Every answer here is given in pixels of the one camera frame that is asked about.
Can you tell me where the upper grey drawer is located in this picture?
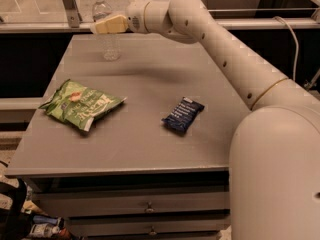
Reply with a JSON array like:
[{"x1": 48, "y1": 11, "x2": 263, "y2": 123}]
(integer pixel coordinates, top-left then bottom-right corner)
[{"x1": 33, "y1": 189, "x2": 230, "y2": 217}]

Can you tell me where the green chip bag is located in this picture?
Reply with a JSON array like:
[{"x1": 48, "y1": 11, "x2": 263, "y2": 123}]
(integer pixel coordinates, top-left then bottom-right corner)
[{"x1": 40, "y1": 79, "x2": 125, "y2": 132}]

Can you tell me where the white cable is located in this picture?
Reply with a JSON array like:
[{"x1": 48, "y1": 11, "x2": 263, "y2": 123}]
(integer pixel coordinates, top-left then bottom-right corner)
[{"x1": 273, "y1": 15, "x2": 300, "y2": 82}]

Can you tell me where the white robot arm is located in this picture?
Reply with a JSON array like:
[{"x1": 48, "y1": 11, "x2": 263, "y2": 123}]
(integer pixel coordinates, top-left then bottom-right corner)
[{"x1": 90, "y1": 0, "x2": 320, "y2": 240}]

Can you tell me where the clear plastic water bottle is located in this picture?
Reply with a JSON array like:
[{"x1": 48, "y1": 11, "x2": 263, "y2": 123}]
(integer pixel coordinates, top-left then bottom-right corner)
[{"x1": 91, "y1": 0, "x2": 120, "y2": 61}]

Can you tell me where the lower grey drawer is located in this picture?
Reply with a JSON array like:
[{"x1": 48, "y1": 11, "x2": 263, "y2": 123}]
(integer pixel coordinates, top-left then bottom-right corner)
[{"x1": 67, "y1": 213, "x2": 230, "y2": 236}]

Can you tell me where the black bag on floor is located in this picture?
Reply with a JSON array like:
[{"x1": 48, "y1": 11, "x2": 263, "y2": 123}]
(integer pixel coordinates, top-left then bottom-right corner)
[{"x1": 0, "y1": 160, "x2": 34, "y2": 240}]

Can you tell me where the lower drawer knob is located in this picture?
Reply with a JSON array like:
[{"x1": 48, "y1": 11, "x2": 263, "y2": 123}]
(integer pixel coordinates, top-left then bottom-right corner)
[{"x1": 148, "y1": 229, "x2": 157, "y2": 236}]

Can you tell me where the upper drawer knob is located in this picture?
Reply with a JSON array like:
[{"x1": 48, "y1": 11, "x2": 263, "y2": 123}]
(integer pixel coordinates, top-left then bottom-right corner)
[{"x1": 145, "y1": 202, "x2": 155, "y2": 213}]

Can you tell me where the grey drawer cabinet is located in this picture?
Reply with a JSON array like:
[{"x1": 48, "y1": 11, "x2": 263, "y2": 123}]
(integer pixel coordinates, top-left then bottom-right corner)
[{"x1": 7, "y1": 34, "x2": 248, "y2": 240}]

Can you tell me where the drawer knob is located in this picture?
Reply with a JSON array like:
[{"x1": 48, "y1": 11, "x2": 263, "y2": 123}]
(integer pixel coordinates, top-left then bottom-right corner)
[
  {"x1": 145, "y1": 202, "x2": 155, "y2": 213},
  {"x1": 148, "y1": 229, "x2": 157, "y2": 236}
]

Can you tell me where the dark blue snack bar wrapper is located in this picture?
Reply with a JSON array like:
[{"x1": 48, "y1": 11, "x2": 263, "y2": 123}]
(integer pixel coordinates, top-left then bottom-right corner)
[{"x1": 162, "y1": 97, "x2": 205, "y2": 133}]

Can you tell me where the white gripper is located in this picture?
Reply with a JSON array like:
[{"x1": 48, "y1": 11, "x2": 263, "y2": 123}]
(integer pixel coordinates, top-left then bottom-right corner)
[{"x1": 90, "y1": 0, "x2": 148, "y2": 34}]

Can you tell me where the grey drawer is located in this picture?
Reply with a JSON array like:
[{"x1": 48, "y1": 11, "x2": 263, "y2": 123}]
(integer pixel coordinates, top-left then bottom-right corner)
[
  {"x1": 33, "y1": 189, "x2": 230, "y2": 217},
  {"x1": 67, "y1": 213, "x2": 230, "y2": 236}
]

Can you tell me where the metal window railing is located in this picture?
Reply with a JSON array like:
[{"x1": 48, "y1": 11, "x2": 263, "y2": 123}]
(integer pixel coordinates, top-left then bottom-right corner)
[{"x1": 0, "y1": 0, "x2": 319, "y2": 36}]

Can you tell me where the bottle lying on floor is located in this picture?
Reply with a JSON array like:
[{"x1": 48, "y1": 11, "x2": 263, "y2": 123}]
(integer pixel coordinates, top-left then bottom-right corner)
[{"x1": 28, "y1": 223, "x2": 60, "y2": 238}]

